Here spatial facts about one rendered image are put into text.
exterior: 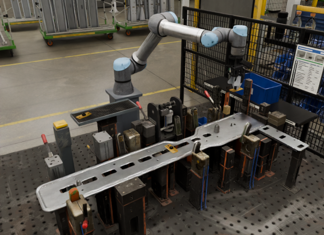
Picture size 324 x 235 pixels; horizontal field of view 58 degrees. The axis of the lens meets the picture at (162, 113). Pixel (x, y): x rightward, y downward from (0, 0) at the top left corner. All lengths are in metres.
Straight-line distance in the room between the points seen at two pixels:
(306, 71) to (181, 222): 1.26
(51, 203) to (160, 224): 0.58
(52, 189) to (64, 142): 0.32
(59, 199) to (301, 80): 1.66
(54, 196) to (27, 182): 0.64
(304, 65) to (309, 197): 0.84
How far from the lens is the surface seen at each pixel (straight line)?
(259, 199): 1.86
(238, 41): 1.67
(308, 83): 2.18
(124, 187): 1.37
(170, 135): 1.83
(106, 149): 1.57
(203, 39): 1.59
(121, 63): 2.01
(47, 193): 1.46
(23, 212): 1.87
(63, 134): 1.65
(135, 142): 1.64
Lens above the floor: 1.92
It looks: 27 degrees down
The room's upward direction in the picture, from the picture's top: straight up
